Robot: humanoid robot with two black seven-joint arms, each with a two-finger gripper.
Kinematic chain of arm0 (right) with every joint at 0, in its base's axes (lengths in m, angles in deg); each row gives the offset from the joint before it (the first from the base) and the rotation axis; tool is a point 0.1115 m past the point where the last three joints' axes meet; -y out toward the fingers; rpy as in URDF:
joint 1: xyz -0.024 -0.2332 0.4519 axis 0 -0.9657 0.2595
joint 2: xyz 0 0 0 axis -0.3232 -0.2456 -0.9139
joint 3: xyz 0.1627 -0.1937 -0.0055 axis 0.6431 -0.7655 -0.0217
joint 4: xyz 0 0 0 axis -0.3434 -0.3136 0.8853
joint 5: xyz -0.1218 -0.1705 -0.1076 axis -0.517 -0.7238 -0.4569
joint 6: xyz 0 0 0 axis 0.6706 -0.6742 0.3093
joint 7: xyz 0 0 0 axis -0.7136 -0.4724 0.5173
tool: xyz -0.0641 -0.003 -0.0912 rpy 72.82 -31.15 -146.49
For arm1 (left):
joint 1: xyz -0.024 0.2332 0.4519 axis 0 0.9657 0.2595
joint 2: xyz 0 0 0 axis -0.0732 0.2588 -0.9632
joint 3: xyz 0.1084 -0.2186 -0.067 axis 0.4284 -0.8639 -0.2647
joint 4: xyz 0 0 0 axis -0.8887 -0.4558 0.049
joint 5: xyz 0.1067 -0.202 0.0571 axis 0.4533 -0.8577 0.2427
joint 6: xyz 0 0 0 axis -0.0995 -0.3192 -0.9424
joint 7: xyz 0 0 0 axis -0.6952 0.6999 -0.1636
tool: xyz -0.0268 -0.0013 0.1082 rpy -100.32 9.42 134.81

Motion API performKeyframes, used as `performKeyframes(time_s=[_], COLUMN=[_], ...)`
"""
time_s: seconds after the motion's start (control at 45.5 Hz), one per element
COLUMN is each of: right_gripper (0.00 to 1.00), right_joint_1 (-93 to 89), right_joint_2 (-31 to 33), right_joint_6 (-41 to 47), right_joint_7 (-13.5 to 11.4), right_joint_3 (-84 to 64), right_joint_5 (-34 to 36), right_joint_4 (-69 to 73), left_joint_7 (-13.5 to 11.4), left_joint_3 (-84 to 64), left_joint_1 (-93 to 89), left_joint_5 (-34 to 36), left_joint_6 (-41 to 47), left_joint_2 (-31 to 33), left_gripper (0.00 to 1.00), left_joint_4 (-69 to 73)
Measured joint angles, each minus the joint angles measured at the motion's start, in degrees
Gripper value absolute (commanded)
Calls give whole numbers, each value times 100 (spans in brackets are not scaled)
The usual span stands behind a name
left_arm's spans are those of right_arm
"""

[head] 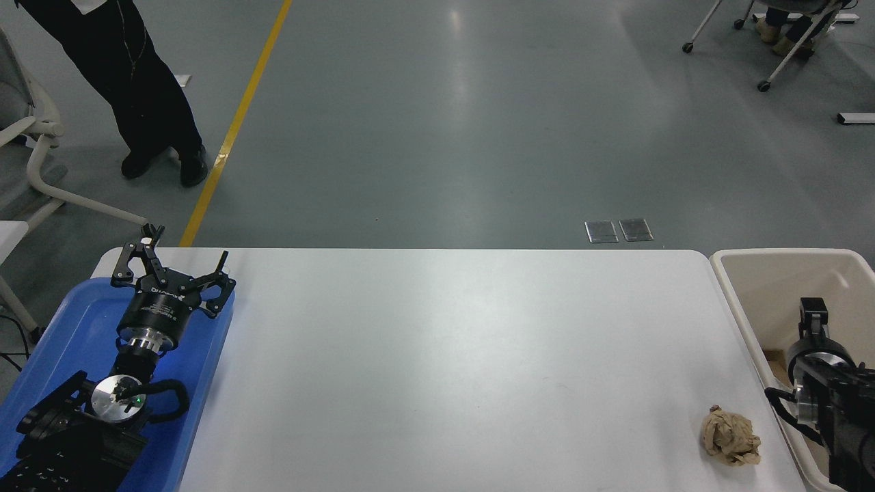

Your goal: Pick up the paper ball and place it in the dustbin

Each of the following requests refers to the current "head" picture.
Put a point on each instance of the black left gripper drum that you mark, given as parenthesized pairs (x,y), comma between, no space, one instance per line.
(160,311)

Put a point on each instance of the tan paper ball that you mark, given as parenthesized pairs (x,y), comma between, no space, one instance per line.
(731,437)

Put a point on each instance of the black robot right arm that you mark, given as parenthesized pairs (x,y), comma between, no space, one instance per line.
(847,410)

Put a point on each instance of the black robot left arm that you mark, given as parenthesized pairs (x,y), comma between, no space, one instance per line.
(55,444)

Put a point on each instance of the blue plastic tray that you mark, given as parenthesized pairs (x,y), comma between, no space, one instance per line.
(198,355)

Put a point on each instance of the grey white office chair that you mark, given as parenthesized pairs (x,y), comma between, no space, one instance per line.
(27,164)

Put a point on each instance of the standing person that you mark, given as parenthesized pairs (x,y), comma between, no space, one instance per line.
(143,96)

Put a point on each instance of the metal floor plate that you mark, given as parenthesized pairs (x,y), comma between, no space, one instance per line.
(636,229)
(601,231)

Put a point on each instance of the large pale plastic bin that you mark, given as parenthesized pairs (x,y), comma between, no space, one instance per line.
(765,287)

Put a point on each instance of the white wheeled chair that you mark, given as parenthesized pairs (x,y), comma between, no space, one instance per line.
(786,63)

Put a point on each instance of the seated person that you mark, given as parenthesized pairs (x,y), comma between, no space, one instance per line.
(786,37)

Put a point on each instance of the white floor bar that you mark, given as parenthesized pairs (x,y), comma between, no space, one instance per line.
(858,117)
(849,18)

